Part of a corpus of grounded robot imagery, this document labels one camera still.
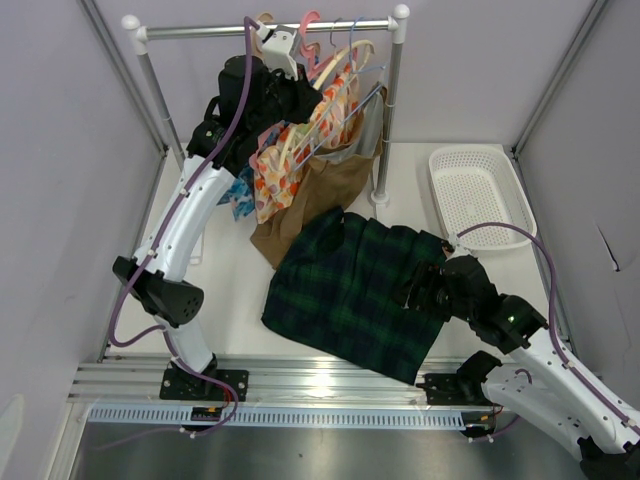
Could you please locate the pink plastic hanger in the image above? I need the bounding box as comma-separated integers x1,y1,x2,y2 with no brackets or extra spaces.
251,10,332,173

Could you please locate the beige plastic hanger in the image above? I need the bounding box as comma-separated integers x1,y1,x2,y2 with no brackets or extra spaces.
251,12,274,60

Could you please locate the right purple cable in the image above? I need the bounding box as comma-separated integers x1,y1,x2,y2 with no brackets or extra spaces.
452,221,640,431

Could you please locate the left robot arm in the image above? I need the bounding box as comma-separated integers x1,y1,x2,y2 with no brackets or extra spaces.
112,55,322,401

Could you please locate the cream hanger with metal hook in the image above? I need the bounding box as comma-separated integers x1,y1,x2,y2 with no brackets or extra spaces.
277,19,376,174

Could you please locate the brown skirt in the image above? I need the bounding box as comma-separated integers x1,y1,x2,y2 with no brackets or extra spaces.
250,88,387,269

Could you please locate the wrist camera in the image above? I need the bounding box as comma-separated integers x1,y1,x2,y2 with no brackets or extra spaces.
441,234,470,259
257,24,301,81

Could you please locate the blue wire hanger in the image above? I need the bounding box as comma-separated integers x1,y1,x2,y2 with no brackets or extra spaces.
279,28,387,171

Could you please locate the white slotted cable duct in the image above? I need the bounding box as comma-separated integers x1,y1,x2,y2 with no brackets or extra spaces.
88,404,465,431

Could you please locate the orange floral garment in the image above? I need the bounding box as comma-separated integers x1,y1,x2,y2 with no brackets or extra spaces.
251,61,360,224

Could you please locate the blue floral garment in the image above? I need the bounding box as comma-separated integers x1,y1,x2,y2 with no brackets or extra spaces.
217,124,281,226

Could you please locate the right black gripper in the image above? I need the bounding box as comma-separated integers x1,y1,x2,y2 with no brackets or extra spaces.
390,260,475,323

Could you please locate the purple cable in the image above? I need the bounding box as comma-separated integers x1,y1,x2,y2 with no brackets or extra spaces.
452,221,640,431
108,15,261,349

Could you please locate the white plastic basket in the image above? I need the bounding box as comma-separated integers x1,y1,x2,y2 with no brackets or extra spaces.
428,144,537,252

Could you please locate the dark green plaid skirt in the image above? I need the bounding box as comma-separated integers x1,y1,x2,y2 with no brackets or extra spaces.
261,207,445,384

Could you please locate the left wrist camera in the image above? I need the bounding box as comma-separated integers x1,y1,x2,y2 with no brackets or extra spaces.
257,24,301,81

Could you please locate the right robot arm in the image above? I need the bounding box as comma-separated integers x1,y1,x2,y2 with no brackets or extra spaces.
394,255,639,479

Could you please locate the white clothes rack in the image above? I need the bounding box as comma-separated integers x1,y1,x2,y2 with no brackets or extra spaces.
121,4,410,221

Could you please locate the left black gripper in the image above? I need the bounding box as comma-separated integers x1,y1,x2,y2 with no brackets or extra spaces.
249,61,323,135

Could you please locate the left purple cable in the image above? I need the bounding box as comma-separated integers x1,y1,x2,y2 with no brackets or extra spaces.
108,15,261,349

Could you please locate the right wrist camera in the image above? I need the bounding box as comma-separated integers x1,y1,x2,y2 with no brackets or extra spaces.
441,234,470,259

